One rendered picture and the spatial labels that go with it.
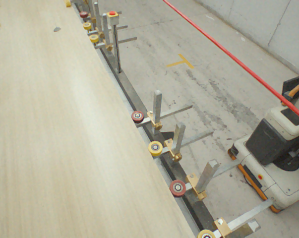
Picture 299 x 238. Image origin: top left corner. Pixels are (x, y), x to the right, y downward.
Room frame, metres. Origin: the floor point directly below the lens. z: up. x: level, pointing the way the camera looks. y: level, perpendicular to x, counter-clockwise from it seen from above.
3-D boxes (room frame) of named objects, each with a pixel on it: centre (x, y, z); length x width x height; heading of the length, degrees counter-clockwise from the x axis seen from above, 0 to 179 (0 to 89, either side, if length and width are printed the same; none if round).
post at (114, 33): (1.49, 0.31, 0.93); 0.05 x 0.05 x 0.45; 27
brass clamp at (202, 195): (0.42, -0.25, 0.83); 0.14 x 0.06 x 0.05; 27
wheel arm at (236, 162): (0.47, -0.32, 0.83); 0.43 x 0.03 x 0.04; 117
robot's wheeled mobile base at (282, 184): (0.93, -1.20, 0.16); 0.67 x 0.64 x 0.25; 27
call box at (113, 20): (1.50, 0.31, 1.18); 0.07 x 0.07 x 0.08; 27
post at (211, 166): (0.40, -0.26, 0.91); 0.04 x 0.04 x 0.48; 27
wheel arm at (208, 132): (0.69, -0.20, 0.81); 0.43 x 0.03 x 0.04; 117
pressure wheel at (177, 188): (0.38, -0.14, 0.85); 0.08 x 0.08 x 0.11
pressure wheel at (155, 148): (0.60, -0.03, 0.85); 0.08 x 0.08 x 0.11
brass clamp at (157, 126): (0.86, -0.02, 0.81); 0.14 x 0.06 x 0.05; 27
